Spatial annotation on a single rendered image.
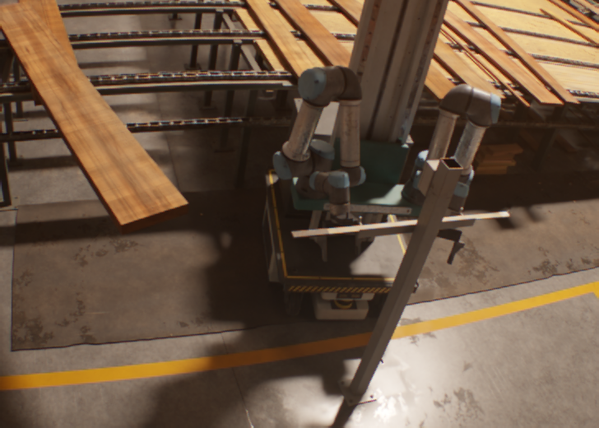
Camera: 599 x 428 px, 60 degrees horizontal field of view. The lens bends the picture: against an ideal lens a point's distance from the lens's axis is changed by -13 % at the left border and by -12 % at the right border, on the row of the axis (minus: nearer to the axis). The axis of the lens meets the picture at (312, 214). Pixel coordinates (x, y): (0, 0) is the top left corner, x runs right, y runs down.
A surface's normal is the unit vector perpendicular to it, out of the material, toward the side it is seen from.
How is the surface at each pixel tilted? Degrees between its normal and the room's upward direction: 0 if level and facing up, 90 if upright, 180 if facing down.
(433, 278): 0
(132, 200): 0
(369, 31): 90
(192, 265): 0
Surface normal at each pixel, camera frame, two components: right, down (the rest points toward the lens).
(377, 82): 0.14, 0.64
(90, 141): 0.18, -0.77
